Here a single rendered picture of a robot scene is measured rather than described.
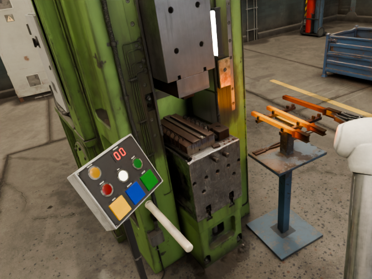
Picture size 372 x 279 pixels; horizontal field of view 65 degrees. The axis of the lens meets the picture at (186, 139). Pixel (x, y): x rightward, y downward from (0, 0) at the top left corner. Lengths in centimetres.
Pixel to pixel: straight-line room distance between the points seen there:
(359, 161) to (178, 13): 96
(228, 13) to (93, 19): 78
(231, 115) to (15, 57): 536
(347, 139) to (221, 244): 140
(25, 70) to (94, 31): 538
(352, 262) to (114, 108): 117
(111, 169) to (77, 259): 142
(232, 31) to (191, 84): 48
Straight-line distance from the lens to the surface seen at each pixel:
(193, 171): 165
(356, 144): 103
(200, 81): 156
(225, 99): 190
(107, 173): 127
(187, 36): 148
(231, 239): 224
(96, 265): 250
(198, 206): 181
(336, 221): 264
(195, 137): 169
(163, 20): 140
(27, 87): 684
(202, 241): 204
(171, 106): 208
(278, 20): 947
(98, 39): 143
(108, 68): 146
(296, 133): 170
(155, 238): 197
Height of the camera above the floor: 180
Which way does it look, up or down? 29 degrees down
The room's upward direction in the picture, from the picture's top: 8 degrees counter-clockwise
